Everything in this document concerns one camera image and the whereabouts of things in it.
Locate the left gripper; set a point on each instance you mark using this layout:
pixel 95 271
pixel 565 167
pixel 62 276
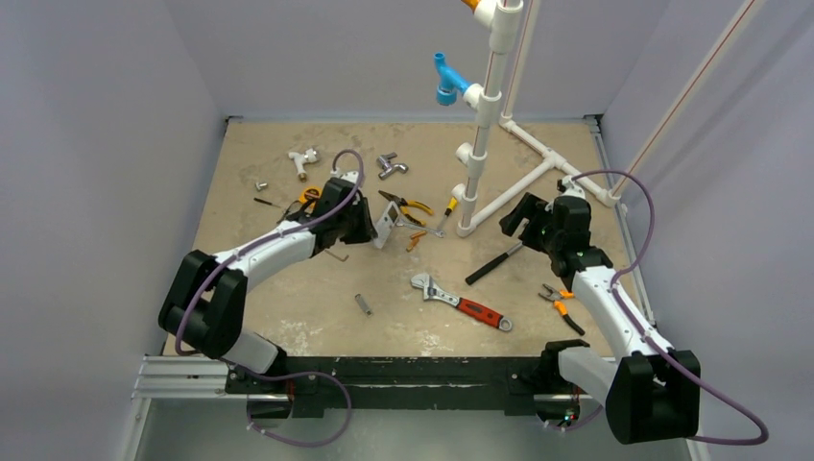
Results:
pixel 366 232

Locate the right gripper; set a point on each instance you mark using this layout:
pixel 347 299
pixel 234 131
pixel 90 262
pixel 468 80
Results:
pixel 526 216

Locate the white remote control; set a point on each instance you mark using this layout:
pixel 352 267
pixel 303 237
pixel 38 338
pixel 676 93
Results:
pixel 385 225

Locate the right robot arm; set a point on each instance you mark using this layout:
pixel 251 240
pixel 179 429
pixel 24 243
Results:
pixel 648 391

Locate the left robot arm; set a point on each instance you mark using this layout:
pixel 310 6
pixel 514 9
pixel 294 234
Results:
pixel 205 305

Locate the yellow tape measure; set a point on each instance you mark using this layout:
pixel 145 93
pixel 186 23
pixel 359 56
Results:
pixel 310 194

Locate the small silver wrench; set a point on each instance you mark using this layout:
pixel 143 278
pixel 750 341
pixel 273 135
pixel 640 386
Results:
pixel 409 225

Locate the yellow long nose pliers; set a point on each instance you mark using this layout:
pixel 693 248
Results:
pixel 405 205

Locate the chrome metal faucet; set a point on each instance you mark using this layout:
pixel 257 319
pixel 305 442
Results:
pixel 388 166

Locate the silver sfp module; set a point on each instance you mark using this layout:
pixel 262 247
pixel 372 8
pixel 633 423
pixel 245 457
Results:
pixel 362 303

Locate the black thin screwdriver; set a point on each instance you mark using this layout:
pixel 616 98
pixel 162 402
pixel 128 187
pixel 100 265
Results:
pixel 265 202

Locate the red adjustable wrench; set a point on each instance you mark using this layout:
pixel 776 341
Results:
pixel 431 291

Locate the blue pipe valve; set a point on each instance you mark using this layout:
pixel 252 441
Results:
pixel 451 82

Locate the orange handled cutting pliers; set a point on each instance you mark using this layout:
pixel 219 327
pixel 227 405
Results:
pixel 557 297

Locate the black handled hammer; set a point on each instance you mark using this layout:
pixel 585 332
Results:
pixel 492 264

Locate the yellow handled screwdriver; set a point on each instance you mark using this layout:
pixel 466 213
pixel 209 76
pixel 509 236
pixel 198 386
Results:
pixel 447 212

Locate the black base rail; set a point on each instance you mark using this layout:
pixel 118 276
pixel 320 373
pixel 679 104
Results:
pixel 309 385

